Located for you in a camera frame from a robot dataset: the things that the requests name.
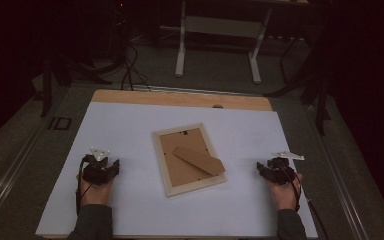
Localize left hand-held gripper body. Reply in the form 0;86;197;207
82;146;120;186

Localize white table mat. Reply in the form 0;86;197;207
34;101;319;239

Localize wooden picture frame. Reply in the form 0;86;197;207
151;122;228;198

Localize black floor cables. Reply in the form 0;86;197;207
119;41;153;93

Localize black tripod stand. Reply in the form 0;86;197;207
39;46;114;118

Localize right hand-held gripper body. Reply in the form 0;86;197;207
263;151;305;186

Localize metal floor rail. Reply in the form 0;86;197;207
303;102;372;240
0;124;49;231

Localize white metal desk frame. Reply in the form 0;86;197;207
174;0;274;85

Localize person's left hand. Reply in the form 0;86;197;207
76;173;115;207

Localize left hand-held gripper cable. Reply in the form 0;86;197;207
75;155;94;216

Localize black metal stand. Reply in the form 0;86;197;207
263;29;335;137

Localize person's right hand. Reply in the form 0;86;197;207
266;171;304;212

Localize dark computer tower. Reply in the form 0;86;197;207
109;0;129;66

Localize floor socket box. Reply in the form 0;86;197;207
47;116;73;131

